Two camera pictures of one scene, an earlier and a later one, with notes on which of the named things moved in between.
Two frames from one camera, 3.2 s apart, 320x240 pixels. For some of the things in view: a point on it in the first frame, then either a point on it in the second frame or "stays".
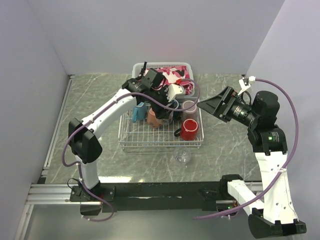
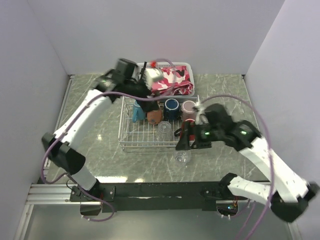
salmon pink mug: (151, 119) stays
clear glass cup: (182, 156) stays
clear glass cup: (165, 122) to (164, 131)
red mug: (189, 130) stays
